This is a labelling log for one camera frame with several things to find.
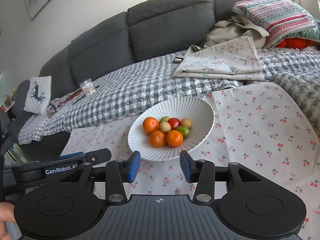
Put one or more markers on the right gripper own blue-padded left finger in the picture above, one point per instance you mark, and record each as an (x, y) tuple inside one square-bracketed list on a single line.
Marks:
[(117, 173)]

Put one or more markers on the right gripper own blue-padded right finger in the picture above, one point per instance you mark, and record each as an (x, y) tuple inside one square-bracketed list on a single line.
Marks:
[(201, 172)]

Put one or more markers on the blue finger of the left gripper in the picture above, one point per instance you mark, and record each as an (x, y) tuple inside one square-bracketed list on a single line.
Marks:
[(94, 157)]

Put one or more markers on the green mango-like fruit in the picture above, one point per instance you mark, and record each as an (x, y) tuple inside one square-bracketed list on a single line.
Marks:
[(183, 130)]

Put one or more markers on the small tan longan fruit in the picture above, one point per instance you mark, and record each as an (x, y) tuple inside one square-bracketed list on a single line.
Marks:
[(186, 123)]

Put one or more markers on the orange mandarin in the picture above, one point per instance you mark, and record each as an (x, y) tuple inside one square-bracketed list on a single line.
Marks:
[(157, 139), (150, 124), (174, 138)]

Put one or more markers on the small yellow-tan fruit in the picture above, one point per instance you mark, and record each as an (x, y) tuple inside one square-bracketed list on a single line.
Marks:
[(164, 127)]

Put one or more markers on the person's left hand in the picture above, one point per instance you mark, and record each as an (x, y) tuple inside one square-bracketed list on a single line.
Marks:
[(6, 215)]

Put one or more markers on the orange mandarin in bowl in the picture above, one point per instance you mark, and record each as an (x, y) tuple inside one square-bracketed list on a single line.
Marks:
[(174, 138)]

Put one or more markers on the white ribbed bowl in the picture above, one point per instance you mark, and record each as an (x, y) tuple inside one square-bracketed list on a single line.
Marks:
[(197, 110)]

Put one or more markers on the red tomato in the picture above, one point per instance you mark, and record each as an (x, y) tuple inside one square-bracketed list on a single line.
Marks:
[(174, 123)]

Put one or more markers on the green tomato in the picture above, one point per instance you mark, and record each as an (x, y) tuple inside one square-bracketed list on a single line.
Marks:
[(164, 119)]

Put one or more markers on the clear plastic bag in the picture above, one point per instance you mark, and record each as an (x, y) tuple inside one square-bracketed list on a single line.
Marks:
[(87, 87)]

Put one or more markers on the cherry print tablecloth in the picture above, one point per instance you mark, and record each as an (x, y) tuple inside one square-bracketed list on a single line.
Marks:
[(258, 126)]

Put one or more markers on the white deer print cushion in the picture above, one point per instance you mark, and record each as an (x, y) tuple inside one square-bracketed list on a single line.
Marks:
[(38, 95)]

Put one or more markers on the folded floral cloth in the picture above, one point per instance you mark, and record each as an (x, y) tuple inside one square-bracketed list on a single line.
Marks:
[(237, 59)]

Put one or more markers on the grey checkered blanket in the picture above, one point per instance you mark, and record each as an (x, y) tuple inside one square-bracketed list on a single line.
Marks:
[(133, 89)]

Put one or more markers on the beige crumpled cloth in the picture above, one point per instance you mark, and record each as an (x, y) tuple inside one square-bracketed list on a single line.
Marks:
[(236, 27)]

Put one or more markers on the dark grey sofa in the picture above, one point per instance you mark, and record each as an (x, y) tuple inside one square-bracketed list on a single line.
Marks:
[(150, 29)]

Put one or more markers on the red plush item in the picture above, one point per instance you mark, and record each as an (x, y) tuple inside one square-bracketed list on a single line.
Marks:
[(295, 43)]

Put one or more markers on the striped colourful pillow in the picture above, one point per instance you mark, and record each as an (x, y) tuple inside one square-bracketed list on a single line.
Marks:
[(280, 18)]

